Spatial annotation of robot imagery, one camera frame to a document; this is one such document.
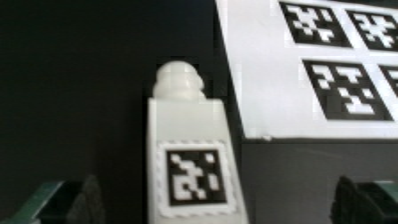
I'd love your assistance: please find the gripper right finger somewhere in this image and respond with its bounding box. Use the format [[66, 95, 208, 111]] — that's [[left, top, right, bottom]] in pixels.
[[330, 176, 398, 224]]

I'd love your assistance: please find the white table leg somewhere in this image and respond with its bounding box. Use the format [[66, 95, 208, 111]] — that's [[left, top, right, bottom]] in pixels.
[[146, 61, 249, 224]]

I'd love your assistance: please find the white paper with tags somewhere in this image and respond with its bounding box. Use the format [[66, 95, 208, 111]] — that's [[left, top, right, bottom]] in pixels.
[[215, 0, 398, 140]]

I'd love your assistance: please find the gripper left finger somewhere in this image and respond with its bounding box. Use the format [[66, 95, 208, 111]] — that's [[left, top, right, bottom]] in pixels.
[[0, 175, 107, 224]]

